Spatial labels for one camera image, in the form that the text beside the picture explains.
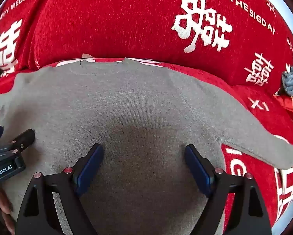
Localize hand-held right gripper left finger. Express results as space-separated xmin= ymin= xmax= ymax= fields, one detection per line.
xmin=15 ymin=143 xmax=105 ymax=235

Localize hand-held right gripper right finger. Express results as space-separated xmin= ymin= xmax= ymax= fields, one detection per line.
xmin=184 ymin=144 xmax=273 ymax=235

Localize grey knit sweater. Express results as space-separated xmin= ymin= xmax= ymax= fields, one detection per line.
xmin=0 ymin=58 xmax=293 ymax=235

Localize person's left hand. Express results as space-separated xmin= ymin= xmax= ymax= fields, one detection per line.
xmin=0 ymin=188 xmax=16 ymax=235

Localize blue-grey knitted cloth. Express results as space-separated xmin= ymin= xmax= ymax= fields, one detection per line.
xmin=281 ymin=64 xmax=293 ymax=96

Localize red printed sofa blanket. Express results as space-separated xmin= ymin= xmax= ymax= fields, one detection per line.
xmin=0 ymin=0 xmax=293 ymax=233

